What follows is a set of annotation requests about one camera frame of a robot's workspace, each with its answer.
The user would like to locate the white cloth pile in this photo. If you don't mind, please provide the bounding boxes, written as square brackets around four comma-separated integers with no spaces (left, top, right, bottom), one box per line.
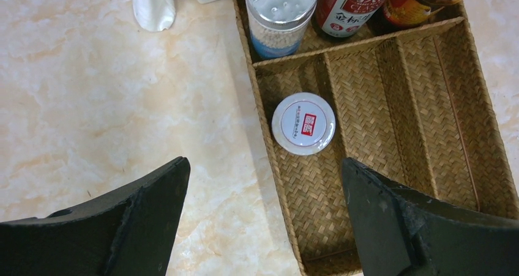
[132,0,176,32]

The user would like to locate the silver lid spice jar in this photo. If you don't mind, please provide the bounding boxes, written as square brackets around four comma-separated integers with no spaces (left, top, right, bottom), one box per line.
[245,0,317,59]

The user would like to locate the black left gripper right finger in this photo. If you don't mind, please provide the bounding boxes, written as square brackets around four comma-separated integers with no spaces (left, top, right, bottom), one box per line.
[342,158,518,275]

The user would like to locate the red lid chili sauce jar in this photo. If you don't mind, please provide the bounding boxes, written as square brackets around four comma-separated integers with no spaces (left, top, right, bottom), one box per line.
[368,0,462,35]

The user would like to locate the white lid brown sauce jar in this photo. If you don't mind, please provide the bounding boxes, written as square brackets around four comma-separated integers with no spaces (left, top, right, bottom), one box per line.
[271,92,337,156]

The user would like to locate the woven bamboo divided tray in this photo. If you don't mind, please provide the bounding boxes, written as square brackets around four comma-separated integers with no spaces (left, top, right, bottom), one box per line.
[233,0,518,275]

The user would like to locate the dark bottle red white label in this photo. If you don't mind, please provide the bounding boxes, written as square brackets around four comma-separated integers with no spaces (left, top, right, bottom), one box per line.
[312,0,386,40]

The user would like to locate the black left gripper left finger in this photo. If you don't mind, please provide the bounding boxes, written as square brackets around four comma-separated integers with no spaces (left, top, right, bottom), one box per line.
[1,157,190,275]

